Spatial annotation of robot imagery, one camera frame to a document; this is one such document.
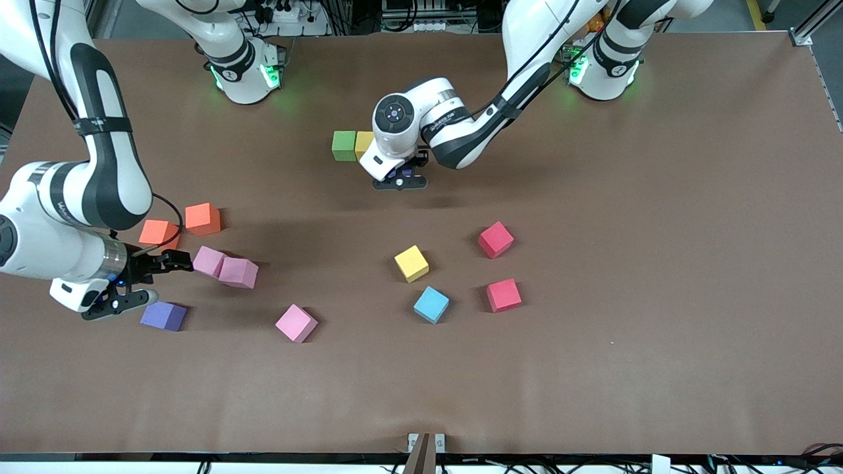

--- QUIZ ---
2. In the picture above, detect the pink foam cube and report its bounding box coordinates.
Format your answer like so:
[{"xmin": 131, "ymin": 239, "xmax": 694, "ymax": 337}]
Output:
[
  {"xmin": 218, "ymin": 256, "xmax": 259, "ymax": 290},
  {"xmin": 192, "ymin": 246, "xmax": 227, "ymax": 278},
  {"xmin": 275, "ymin": 303, "xmax": 319, "ymax": 344}
]

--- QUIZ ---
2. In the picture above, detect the green foam cube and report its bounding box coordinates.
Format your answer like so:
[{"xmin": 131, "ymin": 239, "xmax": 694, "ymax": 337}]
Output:
[{"xmin": 331, "ymin": 130, "xmax": 358, "ymax": 163}]

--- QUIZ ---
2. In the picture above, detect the orange foam cube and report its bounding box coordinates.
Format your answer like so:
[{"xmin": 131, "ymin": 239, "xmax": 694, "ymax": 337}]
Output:
[
  {"xmin": 138, "ymin": 219, "xmax": 182, "ymax": 251},
  {"xmin": 184, "ymin": 202, "xmax": 222, "ymax": 236}
]

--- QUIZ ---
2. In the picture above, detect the red foam cube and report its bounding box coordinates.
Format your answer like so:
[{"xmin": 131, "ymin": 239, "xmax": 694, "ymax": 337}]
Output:
[
  {"xmin": 486, "ymin": 278, "xmax": 523, "ymax": 313},
  {"xmin": 478, "ymin": 221, "xmax": 515, "ymax": 259}
]

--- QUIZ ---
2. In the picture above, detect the light blue foam cube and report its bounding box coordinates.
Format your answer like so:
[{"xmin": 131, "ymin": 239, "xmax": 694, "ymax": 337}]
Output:
[{"xmin": 413, "ymin": 286, "xmax": 450, "ymax": 325}]

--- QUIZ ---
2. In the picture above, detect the grey control box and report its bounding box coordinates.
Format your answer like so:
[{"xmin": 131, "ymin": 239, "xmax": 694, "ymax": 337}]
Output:
[{"xmin": 381, "ymin": 0, "xmax": 504, "ymax": 32}]

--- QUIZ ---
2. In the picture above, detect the white power strip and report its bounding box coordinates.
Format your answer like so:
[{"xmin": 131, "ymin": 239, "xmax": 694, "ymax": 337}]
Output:
[{"xmin": 260, "ymin": 0, "xmax": 310, "ymax": 24}]

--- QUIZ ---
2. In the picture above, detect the brown paper table cover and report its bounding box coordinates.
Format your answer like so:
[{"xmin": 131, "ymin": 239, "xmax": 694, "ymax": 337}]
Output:
[{"xmin": 0, "ymin": 30, "xmax": 843, "ymax": 458}]

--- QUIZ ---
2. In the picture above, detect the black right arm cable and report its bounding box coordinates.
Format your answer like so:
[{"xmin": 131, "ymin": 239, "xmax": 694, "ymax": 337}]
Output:
[{"xmin": 132, "ymin": 192, "xmax": 184, "ymax": 256}]

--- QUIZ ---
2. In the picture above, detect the grey metal camera bracket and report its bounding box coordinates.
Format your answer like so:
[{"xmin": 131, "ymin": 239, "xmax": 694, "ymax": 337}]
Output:
[{"xmin": 407, "ymin": 432, "xmax": 447, "ymax": 474}]

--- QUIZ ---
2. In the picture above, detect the aluminium frame profile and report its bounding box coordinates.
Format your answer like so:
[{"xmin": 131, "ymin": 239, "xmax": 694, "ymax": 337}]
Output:
[{"xmin": 787, "ymin": 0, "xmax": 843, "ymax": 132}]

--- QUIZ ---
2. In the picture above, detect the black cable loop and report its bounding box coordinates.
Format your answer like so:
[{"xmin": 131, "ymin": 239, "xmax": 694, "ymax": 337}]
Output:
[{"xmin": 800, "ymin": 442, "xmax": 843, "ymax": 465}]

